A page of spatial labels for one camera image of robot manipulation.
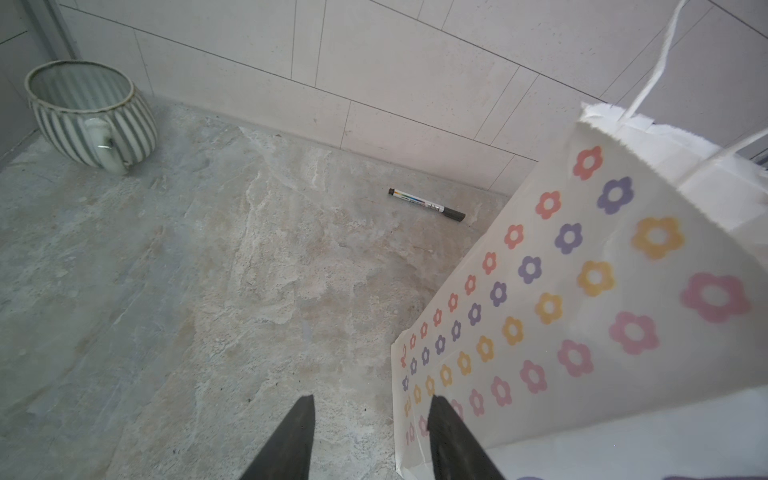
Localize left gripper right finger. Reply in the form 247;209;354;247
427;396;504;480

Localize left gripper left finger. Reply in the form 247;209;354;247
240;395;315;480

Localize white printed paper bag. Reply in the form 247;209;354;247
391;0;768;480

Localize black white marker pen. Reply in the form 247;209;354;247
388;188;466;222

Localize striped ceramic mug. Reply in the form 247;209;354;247
24;60;158;175

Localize left aluminium corner post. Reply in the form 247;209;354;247
16;0;80;60

